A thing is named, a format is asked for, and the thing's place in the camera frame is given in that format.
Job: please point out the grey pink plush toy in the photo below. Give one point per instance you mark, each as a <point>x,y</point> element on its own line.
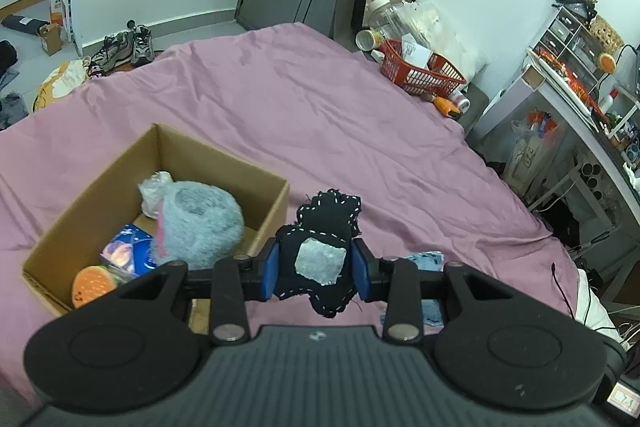
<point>198,224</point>

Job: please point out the pair of sneakers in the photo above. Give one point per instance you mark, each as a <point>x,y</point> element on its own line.
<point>133,46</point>

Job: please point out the orange utility knife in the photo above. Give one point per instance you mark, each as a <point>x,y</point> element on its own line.
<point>446,107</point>

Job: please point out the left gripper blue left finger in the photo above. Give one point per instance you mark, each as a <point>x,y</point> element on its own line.
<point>269,261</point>

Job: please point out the red plastic basket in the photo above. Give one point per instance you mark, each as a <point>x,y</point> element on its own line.
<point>438,76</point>

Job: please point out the white desk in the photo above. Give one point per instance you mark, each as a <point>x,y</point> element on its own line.
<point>537,77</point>

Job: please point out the clear plastic bottle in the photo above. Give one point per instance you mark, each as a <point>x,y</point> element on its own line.
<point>388,18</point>

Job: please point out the blue tissue pack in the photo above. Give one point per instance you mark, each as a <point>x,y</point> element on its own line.
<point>129,253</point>

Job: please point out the white plastic bag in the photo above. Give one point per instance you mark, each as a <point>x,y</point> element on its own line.
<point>536,136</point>

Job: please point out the white crumpled soft packet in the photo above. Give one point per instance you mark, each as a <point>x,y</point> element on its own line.
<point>152,191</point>

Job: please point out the brown cardboard box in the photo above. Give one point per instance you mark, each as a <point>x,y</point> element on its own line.
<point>130,190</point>

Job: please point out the grey drawer organizer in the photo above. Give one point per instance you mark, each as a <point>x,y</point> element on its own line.
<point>578,46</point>

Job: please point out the purple bed sheet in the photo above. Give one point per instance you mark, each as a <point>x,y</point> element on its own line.
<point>300,105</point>

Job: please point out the paper cup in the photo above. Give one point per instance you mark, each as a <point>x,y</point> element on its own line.
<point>368,40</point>

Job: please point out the black stitched fabric patch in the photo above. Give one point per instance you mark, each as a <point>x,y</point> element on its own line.
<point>314,258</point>

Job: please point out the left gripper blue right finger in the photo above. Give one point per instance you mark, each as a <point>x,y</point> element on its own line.
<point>361,259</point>

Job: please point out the orange slice plush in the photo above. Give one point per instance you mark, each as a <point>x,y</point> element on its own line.
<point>92,283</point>

